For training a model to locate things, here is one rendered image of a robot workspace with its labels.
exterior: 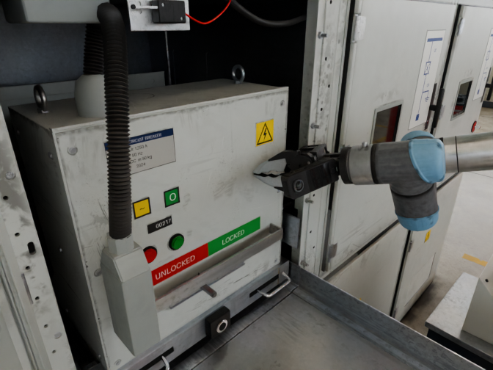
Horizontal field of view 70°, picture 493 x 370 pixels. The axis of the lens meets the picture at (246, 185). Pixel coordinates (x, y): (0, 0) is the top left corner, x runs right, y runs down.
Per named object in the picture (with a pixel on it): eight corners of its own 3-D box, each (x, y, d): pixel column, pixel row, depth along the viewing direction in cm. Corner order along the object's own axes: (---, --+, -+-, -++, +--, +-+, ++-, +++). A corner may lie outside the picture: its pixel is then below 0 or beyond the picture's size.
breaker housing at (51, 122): (280, 266, 98) (289, 86, 78) (108, 381, 66) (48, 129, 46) (175, 205, 131) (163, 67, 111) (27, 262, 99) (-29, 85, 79)
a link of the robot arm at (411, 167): (445, 195, 59) (440, 157, 54) (377, 197, 65) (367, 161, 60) (447, 164, 64) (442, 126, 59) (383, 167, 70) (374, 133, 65)
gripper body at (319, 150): (306, 178, 79) (361, 175, 72) (290, 192, 72) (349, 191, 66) (300, 144, 77) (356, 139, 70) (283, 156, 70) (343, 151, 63)
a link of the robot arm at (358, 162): (373, 190, 63) (367, 146, 61) (348, 191, 66) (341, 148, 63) (381, 176, 69) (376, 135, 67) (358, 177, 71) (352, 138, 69)
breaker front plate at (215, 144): (282, 268, 97) (291, 90, 77) (114, 382, 66) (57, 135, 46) (278, 266, 98) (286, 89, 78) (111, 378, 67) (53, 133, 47)
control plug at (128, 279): (162, 341, 57) (150, 250, 50) (135, 359, 54) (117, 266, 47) (138, 315, 62) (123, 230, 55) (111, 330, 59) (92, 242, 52)
